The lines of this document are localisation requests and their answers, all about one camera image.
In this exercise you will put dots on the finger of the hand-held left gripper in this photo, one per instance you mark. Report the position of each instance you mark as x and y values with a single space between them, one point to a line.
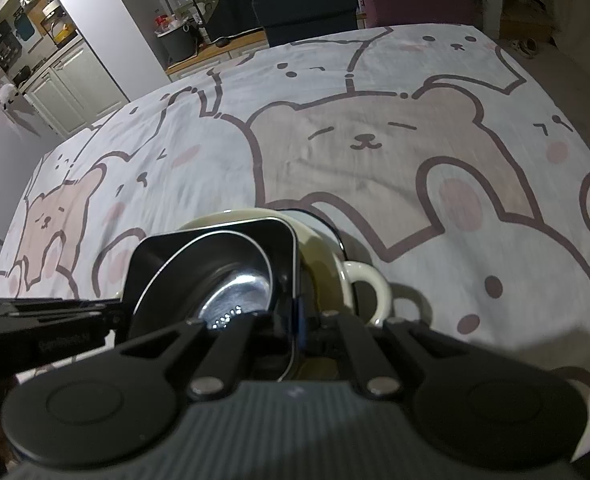
75 307

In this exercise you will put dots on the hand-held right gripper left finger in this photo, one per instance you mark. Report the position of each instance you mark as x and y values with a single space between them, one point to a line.
242 330

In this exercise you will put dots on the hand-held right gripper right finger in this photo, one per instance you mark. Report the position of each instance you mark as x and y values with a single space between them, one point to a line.
299 325

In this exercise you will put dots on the small round stainless steel bowl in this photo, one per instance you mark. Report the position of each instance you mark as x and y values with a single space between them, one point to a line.
235 285

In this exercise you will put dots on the rectangular stainless steel container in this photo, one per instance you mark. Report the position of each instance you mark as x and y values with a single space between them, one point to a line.
280 250

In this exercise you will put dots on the bear print tablecloth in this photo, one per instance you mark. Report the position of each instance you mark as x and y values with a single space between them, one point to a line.
375 170

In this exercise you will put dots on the white kitchen cabinets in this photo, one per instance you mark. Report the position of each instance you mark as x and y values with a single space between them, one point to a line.
80 85

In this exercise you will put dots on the white plush toy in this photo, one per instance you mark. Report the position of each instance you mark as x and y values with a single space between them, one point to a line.
7 92

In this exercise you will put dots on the low wooden top cabinet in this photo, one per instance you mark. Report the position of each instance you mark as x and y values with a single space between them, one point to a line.
215 57

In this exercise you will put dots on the grey trash bin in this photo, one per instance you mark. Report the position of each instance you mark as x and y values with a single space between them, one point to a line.
177 42

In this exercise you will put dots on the black computer mouse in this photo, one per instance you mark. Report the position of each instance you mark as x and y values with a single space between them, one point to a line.
221 41

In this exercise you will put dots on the dark blue chair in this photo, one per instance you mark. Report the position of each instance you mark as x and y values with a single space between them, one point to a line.
300 5

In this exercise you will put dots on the black printed hanging cloth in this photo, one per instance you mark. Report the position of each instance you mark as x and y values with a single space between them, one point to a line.
227 7

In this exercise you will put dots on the pair of slippers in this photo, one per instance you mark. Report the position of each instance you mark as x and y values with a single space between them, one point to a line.
525 46

